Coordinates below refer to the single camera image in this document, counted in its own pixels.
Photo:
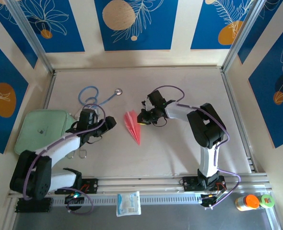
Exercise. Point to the aluminium frame post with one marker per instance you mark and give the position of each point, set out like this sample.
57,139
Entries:
31,36
240,36

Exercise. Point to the jar with orange lid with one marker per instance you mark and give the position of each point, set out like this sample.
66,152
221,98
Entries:
251,201

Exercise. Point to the black controller board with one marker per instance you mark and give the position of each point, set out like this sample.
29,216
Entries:
208,201
75,202

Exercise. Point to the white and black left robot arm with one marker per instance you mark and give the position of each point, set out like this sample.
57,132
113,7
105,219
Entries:
60,148

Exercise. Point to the light green zip pouch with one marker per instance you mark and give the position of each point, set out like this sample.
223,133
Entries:
36,124

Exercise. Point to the white plastic gauze packet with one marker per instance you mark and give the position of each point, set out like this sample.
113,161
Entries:
128,203

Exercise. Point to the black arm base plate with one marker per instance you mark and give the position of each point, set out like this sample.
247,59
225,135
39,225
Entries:
91,185
187,183

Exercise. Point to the black ribbed block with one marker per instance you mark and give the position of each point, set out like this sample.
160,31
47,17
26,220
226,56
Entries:
33,206

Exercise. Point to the green-capped bottle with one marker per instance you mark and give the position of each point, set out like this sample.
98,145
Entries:
273,202

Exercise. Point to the blue stethoscope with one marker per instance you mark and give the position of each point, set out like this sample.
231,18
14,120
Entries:
118,91

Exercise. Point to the blue floral wall panel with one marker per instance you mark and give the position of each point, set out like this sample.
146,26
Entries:
156,36
266,21
275,115
2,72
203,24
67,28
18,36

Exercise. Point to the aluminium table side rail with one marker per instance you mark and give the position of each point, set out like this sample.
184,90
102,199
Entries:
48,94
230,91

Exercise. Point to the pink cloth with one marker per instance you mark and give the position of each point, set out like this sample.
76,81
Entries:
133,127

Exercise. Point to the aluminium frame rail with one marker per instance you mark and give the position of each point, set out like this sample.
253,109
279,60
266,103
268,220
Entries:
141,183

